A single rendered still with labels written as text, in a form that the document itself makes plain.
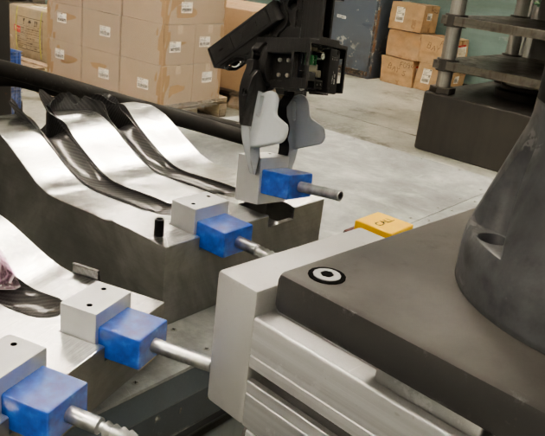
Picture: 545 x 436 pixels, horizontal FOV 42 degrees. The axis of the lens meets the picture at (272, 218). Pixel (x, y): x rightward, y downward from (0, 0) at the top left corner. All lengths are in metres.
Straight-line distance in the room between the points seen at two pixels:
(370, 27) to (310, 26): 6.94
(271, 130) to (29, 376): 0.37
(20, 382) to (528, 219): 0.37
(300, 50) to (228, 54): 0.11
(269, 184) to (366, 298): 0.50
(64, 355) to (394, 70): 7.22
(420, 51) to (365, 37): 0.63
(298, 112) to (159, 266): 0.25
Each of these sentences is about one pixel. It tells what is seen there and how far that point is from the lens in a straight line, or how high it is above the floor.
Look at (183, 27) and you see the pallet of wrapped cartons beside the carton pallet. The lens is 4.74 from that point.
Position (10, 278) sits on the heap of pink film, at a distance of 0.68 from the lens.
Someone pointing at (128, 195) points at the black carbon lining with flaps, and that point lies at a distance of 0.85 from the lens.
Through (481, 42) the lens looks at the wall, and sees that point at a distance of 7.67.
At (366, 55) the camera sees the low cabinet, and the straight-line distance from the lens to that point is 7.74.
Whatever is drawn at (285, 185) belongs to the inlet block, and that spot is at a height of 0.93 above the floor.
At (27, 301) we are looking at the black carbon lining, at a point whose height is 0.85.
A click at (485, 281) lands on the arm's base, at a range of 0.30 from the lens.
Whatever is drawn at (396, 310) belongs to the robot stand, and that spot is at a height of 1.04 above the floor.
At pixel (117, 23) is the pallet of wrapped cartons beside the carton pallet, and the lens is 4.94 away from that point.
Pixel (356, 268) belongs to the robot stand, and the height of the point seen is 1.04.
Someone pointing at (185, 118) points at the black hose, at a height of 0.85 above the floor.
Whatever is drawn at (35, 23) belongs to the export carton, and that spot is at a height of 0.43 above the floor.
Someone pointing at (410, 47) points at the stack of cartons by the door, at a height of 0.40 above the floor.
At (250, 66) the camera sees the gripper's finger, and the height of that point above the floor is 1.05.
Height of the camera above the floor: 1.17
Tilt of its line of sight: 21 degrees down
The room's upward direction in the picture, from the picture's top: 7 degrees clockwise
